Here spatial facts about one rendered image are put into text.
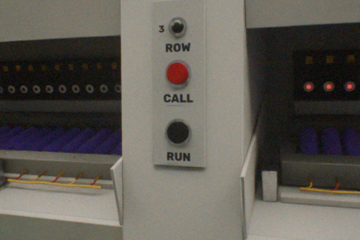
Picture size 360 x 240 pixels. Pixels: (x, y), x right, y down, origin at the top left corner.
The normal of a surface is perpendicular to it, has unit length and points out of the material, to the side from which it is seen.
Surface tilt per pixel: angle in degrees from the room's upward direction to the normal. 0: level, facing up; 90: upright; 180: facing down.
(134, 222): 90
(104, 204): 17
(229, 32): 90
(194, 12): 90
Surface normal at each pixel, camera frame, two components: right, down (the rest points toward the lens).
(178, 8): -0.30, 0.04
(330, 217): -0.09, -0.95
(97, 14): -0.29, 0.32
